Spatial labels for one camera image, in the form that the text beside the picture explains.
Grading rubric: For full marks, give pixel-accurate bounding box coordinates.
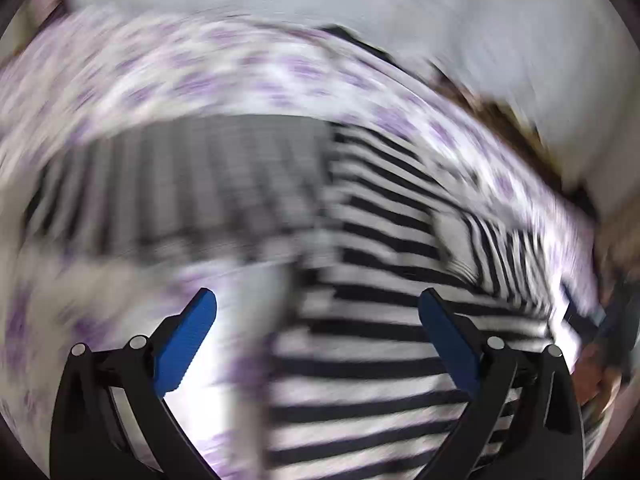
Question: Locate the purple floral bed sheet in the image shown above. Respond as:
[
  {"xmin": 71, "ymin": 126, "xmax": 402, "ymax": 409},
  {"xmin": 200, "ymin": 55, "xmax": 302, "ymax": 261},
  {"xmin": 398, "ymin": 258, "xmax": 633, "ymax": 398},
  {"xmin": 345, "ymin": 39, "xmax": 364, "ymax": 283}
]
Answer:
[{"xmin": 0, "ymin": 10, "xmax": 606, "ymax": 480}]

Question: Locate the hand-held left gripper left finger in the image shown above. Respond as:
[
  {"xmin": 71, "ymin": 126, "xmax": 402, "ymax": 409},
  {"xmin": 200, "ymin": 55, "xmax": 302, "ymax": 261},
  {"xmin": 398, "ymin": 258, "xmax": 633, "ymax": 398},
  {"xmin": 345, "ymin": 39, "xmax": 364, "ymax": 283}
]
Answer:
[{"xmin": 50, "ymin": 288, "xmax": 221, "ymax": 480}]

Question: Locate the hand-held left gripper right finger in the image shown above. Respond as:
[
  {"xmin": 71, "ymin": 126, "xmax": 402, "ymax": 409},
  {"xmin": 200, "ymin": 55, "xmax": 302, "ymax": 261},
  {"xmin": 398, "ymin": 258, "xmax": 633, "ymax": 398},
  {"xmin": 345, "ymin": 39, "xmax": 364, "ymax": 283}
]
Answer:
[{"xmin": 415, "ymin": 288, "xmax": 586, "ymax": 480}]

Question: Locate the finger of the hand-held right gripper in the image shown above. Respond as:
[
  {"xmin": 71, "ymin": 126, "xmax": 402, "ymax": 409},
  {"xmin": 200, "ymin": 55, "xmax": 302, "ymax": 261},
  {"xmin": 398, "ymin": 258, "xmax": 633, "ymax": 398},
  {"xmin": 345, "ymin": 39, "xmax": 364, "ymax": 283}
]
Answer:
[{"xmin": 560, "ymin": 285, "xmax": 608, "ymax": 341}]

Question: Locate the person's right hand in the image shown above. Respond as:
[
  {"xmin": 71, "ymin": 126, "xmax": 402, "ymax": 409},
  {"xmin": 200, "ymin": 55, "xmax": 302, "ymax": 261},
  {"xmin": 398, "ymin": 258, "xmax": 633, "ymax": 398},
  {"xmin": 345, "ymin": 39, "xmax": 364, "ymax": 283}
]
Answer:
[{"xmin": 572, "ymin": 342, "xmax": 628, "ymax": 413}]

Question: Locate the black and white striped shirt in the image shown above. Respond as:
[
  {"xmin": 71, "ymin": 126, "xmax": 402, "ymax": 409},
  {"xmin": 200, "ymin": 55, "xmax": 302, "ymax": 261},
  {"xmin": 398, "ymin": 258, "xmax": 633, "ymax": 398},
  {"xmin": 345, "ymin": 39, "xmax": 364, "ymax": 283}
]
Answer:
[{"xmin": 20, "ymin": 115, "xmax": 591, "ymax": 480}]

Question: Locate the brown wooden headboard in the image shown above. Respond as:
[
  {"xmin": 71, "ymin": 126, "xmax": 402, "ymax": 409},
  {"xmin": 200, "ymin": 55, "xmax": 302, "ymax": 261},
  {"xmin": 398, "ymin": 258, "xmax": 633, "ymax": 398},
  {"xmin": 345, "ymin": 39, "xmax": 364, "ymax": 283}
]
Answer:
[{"xmin": 430, "ymin": 75, "xmax": 596, "ymax": 211}]

